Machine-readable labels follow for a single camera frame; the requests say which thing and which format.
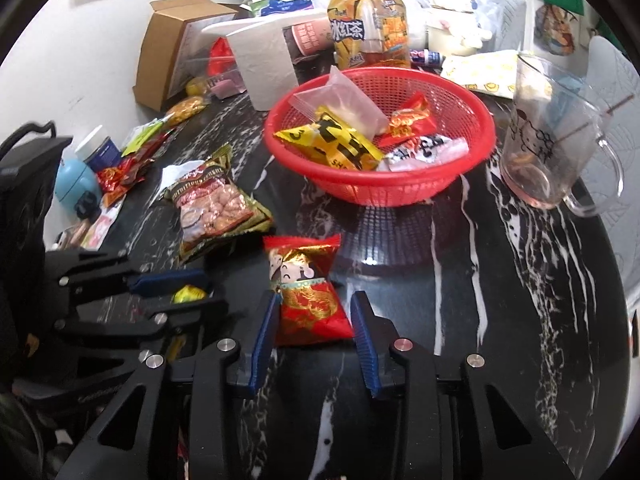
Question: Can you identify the red gold small packet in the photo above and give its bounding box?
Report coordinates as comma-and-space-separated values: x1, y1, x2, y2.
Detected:
96, 162, 133, 195

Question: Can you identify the yellow black snack packet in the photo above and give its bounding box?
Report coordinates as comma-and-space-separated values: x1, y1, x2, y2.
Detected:
273, 106, 385, 173

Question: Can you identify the blue round humidifier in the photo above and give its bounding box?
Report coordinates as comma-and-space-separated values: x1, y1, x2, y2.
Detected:
54, 159, 103, 221

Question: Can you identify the red cartoon snack packet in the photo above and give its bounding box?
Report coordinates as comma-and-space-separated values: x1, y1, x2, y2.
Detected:
263, 234, 355, 347

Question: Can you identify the pink printed leaflet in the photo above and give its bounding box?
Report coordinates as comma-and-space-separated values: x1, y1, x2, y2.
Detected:
80, 195, 126, 251

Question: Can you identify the glass mug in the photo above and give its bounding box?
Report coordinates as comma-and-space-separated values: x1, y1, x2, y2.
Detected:
501, 52, 626, 218

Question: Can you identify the green snack packet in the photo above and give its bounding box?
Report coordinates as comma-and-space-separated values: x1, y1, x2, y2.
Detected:
121, 121, 166, 157

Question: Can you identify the red bag with label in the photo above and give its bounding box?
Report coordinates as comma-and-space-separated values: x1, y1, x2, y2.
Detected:
207, 37, 236, 78

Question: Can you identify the cardboard box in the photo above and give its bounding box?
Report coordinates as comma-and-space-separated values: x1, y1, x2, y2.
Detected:
132, 0, 241, 113

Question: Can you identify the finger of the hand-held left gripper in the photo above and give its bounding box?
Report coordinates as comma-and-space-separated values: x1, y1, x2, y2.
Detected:
52, 297, 231, 346
55, 252, 210, 302

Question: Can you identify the iced tea bottle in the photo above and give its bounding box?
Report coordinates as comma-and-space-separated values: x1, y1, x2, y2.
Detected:
327, 0, 412, 71

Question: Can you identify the white-lidded dark blue jar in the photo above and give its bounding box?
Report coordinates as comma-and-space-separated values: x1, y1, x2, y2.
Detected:
75, 125, 123, 173

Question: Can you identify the dark red slim packet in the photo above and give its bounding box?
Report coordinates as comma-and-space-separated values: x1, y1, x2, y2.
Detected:
127, 132, 173, 176

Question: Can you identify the white snack packet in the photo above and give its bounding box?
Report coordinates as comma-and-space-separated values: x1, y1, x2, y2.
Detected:
376, 135, 471, 173

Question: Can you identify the patterned cloth bag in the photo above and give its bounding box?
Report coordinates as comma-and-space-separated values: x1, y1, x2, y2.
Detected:
532, 2, 586, 56

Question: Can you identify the white plush toy bag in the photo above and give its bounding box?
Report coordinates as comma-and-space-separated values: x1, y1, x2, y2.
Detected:
422, 0, 496, 56

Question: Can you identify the yellow corn snack packet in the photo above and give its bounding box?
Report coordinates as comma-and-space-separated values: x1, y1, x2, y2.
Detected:
165, 96, 211, 126

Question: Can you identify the clear plastic container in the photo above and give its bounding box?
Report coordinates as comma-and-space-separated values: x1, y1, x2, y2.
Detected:
182, 50, 248, 98

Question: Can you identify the small yellow snack packet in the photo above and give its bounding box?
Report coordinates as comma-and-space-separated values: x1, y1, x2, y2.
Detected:
172, 285, 208, 305

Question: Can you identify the pink paper cup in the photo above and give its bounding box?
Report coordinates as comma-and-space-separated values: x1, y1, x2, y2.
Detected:
284, 19, 337, 58

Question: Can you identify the clear snack pouch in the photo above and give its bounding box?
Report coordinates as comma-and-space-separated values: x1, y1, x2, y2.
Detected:
292, 66, 391, 137

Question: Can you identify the silver snack packet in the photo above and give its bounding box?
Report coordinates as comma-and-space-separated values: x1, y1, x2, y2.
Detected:
149, 164, 188, 207

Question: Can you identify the brown nut snack packet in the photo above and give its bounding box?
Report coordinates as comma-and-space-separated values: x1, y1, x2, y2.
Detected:
165, 142, 275, 263

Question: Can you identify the clear plastic bag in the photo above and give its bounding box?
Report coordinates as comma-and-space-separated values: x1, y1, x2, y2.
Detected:
370, 0, 526, 56

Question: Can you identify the red plastic basket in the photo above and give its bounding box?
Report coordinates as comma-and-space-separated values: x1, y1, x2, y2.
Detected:
264, 66, 497, 207

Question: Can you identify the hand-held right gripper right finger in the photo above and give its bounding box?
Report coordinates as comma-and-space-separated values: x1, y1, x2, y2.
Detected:
349, 290, 576, 480

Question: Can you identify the white green package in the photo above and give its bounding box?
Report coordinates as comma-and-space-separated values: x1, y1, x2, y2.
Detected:
242, 0, 296, 16

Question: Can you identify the blue tissue pack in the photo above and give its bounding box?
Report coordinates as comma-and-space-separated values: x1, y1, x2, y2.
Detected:
260, 0, 316, 18

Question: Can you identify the white foam board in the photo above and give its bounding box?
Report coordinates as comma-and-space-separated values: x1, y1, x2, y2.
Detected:
200, 9, 328, 36

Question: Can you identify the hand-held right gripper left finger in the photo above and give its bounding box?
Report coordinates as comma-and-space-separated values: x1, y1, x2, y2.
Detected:
55, 291, 283, 480

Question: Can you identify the red orange snack packet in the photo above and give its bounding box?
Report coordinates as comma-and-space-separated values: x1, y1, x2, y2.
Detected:
376, 92, 438, 148

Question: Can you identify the yellow smiley pouch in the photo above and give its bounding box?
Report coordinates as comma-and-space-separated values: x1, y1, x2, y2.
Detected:
440, 50, 521, 100

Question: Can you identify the white paper roll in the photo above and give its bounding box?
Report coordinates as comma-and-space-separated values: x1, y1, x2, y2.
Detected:
234, 27, 298, 112

